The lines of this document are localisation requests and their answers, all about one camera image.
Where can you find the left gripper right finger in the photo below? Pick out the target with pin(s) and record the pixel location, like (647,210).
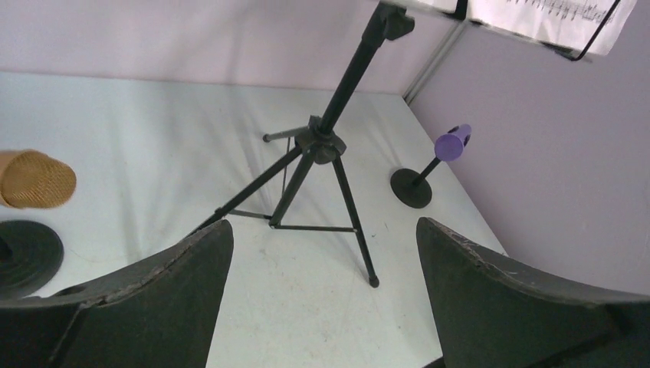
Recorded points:
(491,310)

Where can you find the gold microphone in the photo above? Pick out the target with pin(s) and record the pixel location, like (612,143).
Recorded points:
(33,180)

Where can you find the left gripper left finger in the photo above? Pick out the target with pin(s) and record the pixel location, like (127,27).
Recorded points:
(158,312)

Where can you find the purple microphone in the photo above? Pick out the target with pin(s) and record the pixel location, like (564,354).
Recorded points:
(451,145)

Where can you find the black left microphone stand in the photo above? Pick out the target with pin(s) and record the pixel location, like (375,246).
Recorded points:
(31,255)

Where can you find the black right microphone stand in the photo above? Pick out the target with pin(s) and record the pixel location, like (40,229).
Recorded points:
(411,187)

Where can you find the black microphone stand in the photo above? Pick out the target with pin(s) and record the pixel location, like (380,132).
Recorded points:
(31,255)
(411,187)

